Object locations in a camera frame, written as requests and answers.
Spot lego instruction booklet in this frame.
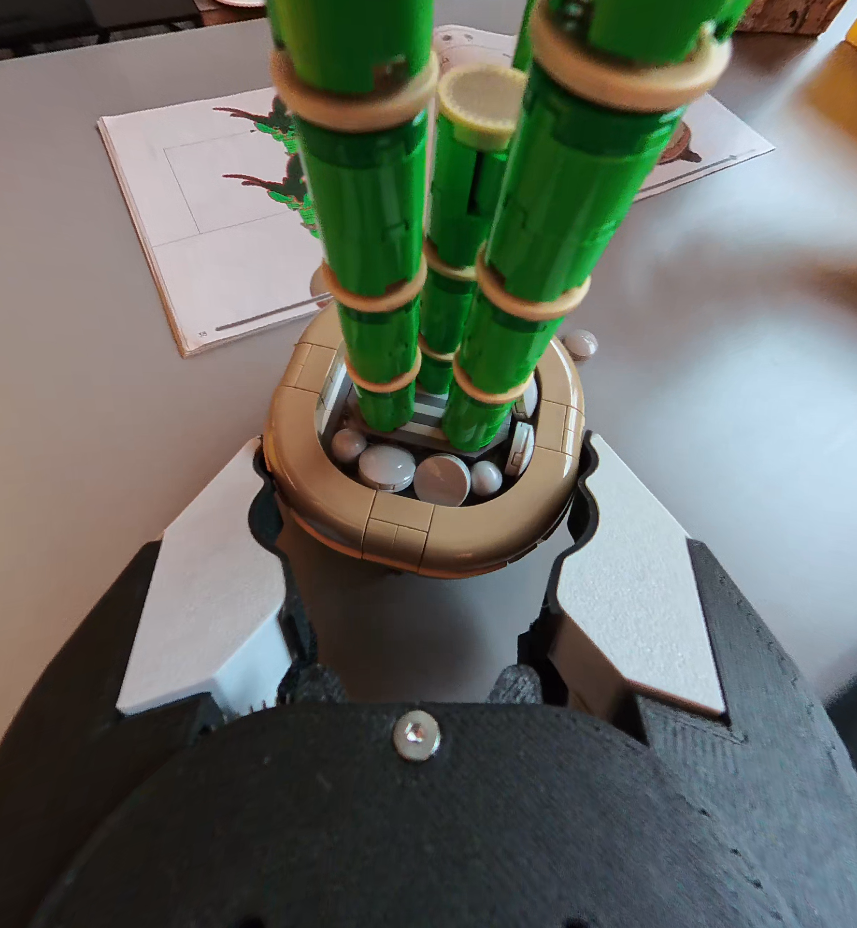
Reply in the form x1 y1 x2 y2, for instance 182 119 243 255
97 25 776 360

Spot black office chair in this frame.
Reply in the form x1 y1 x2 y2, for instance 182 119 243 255
0 0 270 68

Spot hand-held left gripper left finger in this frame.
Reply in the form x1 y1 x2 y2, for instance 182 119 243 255
115 434 321 719

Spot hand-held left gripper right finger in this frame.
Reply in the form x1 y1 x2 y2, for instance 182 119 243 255
517 432 728 720

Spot black lego set box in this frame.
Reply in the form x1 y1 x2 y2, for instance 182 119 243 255
733 0 851 36

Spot green lego bamboo plant model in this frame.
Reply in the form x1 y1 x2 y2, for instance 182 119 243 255
262 0 756 580

